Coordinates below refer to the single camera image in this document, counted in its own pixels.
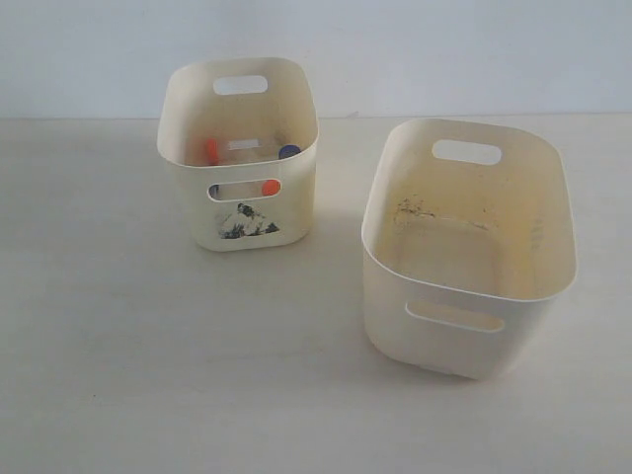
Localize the orange-capped tube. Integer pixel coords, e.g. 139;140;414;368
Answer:
227;179;281;198
202;138;268;166

